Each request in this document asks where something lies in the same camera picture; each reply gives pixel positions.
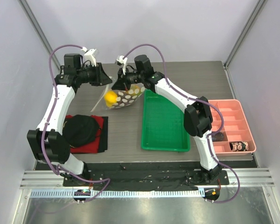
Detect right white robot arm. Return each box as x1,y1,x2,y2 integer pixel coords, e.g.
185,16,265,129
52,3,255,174
112,55,222,184

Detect orange green fake mango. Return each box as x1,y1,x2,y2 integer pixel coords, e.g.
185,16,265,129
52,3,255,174
128,85,142,99

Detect purple fake grapes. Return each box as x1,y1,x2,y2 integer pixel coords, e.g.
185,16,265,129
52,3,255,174
108,91,140,109

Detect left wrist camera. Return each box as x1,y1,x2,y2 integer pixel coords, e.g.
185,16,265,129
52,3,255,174
81,47,98,67

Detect red folded cloth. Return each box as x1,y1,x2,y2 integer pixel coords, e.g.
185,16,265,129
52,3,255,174
63,115,108,154

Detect green plastic tray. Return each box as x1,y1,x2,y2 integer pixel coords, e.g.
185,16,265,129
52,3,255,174
141,90,190,152

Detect pink compartment organizer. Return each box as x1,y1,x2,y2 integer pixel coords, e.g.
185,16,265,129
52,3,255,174
209,99,256,156

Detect black cap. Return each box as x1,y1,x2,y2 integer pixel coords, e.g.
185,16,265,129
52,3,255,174
63,115,101,148

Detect clear dotted zip bag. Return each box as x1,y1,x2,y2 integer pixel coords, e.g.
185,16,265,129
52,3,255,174
91,76,145,112

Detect patterned roll in organizer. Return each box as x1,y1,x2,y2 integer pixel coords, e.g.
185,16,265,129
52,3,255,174
229,141,249,152

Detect yellow fake lemon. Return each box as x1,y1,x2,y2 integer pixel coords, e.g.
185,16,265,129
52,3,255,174
104,91,118,107

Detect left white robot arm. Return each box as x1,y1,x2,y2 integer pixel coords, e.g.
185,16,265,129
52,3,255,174
27,49,112,186

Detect white slotted cable duct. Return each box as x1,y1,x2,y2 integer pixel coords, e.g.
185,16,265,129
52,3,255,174
30,188,205,199

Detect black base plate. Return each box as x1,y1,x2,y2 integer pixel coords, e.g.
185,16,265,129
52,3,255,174
35,161,231,187

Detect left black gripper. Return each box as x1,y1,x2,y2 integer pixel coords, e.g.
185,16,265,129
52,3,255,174
77,63,112,87

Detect dark jar in organizer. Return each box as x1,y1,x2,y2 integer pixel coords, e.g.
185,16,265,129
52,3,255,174
211,132,224,142

